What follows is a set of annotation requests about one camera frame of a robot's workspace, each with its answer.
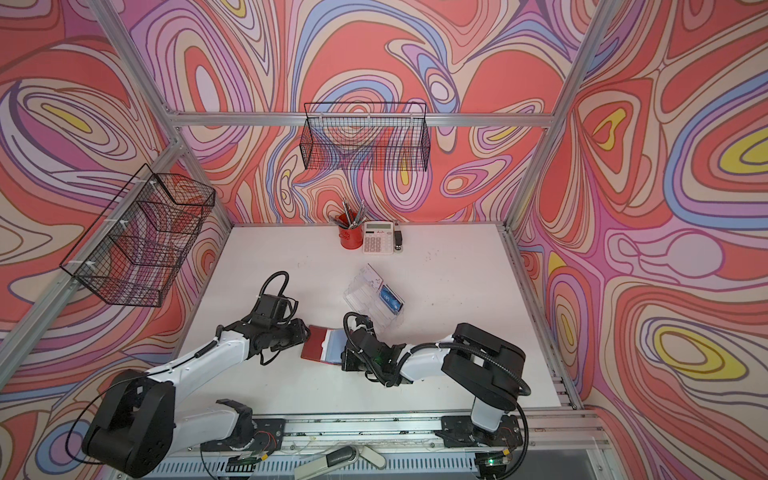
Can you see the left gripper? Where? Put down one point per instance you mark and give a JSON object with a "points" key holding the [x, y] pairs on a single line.
{"points": [[300, 333]]}

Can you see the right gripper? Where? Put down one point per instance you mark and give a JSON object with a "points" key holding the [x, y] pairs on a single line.
{"points": [[349, 360]]}

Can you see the red leather card holder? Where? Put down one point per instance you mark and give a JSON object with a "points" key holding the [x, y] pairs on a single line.
{"points": [[324, 345]]}

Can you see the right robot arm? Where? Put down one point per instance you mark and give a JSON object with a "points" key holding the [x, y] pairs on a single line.
{"points": [[484, 365]]}

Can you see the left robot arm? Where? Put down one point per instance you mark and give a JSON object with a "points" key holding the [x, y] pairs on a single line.
{"points": [[138, 421]]}

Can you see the white VIP card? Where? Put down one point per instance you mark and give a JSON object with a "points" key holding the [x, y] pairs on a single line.
{"points": [[371, 278]]}

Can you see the grey handheld device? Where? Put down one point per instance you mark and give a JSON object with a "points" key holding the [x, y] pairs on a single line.
{"points": [[338, 459]]}

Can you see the red pen cup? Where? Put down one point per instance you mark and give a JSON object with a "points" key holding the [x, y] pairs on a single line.
{"points": [[350, 238]]}

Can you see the white pink calculator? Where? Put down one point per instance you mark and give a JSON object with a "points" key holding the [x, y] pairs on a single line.
{"points": [[378, 238]]}

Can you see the black stapler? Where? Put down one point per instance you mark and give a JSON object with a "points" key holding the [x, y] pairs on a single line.
{"points": [[397, 238]]}

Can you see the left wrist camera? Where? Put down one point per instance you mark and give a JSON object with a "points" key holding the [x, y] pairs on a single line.
{"points": [[270, 310]]}

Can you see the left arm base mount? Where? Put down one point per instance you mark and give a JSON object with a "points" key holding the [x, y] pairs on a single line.
{"points": [[264, 436]]}

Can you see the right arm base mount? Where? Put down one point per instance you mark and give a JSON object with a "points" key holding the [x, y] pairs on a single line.
{"points": [[459, 432]]}

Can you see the left wire basket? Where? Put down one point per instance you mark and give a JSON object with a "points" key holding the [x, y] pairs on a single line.
{"points": [[132, 254]]}

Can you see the wire basket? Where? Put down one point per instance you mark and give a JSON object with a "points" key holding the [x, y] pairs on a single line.
{"points": [[368, 136], [132, 254]]}

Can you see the back wire basket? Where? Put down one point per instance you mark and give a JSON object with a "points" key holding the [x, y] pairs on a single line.
{"points": [[368, 136]]}

